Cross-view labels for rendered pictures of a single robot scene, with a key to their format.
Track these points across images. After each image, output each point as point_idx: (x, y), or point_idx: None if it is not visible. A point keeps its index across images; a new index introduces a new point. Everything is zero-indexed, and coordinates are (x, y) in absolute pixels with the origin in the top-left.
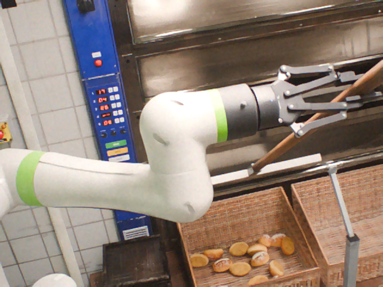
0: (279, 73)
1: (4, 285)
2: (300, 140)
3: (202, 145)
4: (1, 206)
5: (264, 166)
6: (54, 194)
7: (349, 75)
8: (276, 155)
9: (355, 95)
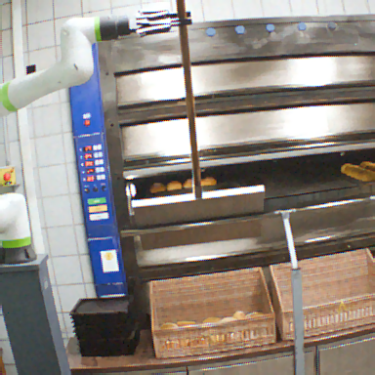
0: (137, 13)
1: None
2: (188, 97)
3: (87, 37)
4: None
5: (196, 170)
6: (17, 89)
7: None
8: (190, 137)
9: None
